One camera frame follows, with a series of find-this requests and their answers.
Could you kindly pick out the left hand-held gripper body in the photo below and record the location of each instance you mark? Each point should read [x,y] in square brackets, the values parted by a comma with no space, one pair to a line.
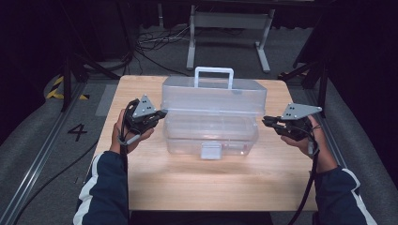
[140,120]

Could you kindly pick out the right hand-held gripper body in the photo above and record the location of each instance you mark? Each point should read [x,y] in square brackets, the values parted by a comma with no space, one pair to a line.
[297,128]

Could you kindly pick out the clear plastic storage box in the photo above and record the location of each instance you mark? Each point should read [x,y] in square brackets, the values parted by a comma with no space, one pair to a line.
[212,115]

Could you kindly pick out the person's left hand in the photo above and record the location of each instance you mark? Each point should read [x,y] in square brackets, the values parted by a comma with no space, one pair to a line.
[120,139]

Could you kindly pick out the person's right hand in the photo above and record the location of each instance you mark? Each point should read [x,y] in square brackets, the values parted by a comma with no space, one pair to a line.
[319,153]

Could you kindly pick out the black metal stand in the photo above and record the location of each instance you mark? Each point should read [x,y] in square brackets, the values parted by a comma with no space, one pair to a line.
[67,81]
[322,90]

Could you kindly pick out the yellow and black floor tape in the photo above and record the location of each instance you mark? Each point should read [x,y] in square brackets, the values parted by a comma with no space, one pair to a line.
[56,90]

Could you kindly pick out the grey metal floor rail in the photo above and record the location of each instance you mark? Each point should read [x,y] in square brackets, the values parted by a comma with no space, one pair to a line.
[331,134]
[34,168]

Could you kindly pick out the grey metal desk frame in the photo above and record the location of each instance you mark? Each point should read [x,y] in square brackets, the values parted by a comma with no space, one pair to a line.
[231,20]

